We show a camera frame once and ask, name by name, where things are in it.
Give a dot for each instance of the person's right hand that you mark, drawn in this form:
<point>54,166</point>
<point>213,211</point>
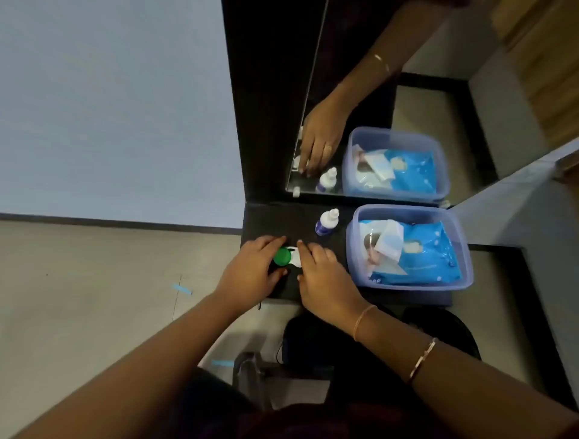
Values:
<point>328,289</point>

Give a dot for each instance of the person's left hand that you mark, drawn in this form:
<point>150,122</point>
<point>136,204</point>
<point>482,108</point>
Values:
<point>246,276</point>

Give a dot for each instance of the person's left thumb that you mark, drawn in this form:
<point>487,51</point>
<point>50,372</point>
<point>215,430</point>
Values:
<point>277,276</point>

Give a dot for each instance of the person's right thumb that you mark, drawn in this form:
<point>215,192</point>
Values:
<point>301,279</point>

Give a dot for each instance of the person's right middle finger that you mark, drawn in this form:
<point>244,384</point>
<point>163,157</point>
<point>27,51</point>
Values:
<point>319,253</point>

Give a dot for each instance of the green and white lens case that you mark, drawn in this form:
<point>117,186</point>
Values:
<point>283,257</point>

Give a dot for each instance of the person's left forearm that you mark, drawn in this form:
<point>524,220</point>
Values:
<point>135,366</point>

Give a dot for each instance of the person's right forearm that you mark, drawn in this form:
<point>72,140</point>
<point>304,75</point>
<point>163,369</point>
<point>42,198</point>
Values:
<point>470,384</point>

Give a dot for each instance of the small white solution bottle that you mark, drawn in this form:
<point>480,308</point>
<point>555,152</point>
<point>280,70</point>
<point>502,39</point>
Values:
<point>326,223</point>

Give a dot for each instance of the black stool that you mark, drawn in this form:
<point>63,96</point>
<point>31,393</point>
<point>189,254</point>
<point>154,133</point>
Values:
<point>316,339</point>

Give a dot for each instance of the white paper sachet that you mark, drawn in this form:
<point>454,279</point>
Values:
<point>390,239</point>

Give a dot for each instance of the blue tape strip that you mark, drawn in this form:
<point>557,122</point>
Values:
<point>222,363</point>
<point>182,289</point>

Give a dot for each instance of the blue wet wipes packet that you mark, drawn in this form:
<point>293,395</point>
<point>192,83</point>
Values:
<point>429,253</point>

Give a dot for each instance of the person's dark clothing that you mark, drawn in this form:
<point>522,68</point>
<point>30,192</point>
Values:
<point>294,416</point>

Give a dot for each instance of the gold bangle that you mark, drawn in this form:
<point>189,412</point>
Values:
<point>422,359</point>

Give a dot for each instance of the translucent blue plastic container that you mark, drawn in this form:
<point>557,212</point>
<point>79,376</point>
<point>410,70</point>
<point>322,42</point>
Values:
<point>466,267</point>

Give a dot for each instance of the dark wooden mirror frame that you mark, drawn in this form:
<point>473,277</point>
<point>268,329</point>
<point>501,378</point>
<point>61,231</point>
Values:
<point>271,99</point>

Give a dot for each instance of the wall mirror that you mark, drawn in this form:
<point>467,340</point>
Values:
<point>497,113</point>

